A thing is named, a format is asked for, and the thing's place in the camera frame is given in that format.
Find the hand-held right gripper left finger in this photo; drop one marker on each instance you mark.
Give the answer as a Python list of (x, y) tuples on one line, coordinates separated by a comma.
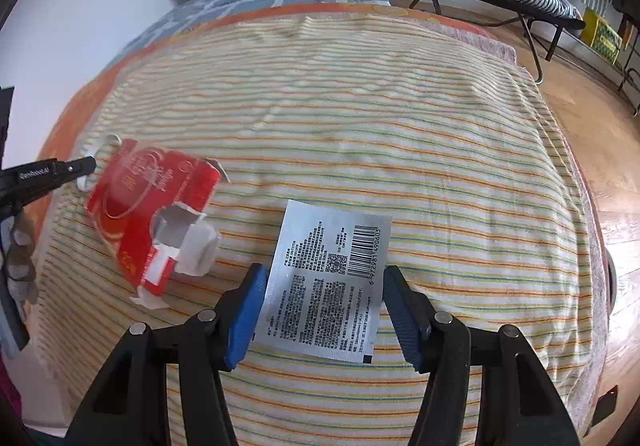
[(245, 321)]

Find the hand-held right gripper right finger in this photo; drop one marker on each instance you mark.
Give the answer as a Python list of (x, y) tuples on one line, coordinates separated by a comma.
[(404, 321)]

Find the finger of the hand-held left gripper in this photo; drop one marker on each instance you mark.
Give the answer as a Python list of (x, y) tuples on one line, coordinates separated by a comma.
[(35, 175)]

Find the silver sachet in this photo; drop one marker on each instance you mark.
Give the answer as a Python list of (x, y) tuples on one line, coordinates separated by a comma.
[(320, 286)]

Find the red cardboard box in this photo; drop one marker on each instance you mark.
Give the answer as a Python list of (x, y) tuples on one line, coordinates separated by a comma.
[(130, 196)]

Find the person's left hand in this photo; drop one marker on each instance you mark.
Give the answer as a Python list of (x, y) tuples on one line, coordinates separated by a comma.
[(22, 256)]

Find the striped fringed towel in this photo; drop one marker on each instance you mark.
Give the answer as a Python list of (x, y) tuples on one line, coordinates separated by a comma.
[(350, 125)]

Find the black clothes rack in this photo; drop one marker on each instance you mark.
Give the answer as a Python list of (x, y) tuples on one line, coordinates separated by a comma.
[(627, 70)]

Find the yellow crate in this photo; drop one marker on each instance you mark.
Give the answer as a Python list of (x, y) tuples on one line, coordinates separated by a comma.
[(602, 35)]

